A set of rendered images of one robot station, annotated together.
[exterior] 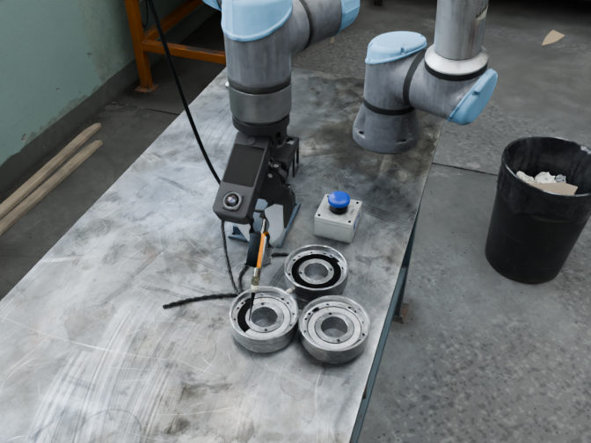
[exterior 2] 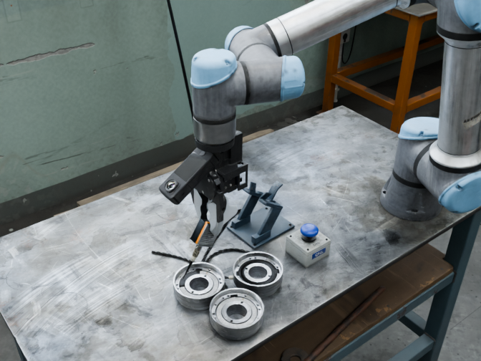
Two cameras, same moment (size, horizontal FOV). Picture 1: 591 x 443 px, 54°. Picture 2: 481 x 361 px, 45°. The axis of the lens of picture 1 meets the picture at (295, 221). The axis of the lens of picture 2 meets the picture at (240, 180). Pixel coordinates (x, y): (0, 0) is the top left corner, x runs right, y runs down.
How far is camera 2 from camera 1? 0.52 m
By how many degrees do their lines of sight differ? 27
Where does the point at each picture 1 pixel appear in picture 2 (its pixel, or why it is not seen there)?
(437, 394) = not seen: outside the picture
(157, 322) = (142, 259)
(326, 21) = (264, 89)
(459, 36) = (449, 134)
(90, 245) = (142, 198)
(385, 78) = (404, 152)
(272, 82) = (210, 117)
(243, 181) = (183, 176)
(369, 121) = (391, 185)
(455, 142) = not seen: outside the picture
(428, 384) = not seen: outside the picture
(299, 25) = (236, 87)
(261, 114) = (203, 137)
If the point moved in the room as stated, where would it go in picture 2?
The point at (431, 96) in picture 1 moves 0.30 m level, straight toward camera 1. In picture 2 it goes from (429, 177) to (338, 236)
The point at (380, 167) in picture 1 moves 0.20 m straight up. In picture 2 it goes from (381, 225) to (395, 154)
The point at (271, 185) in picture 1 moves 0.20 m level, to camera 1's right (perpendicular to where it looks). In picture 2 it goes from (209, 187) to (306, 226)
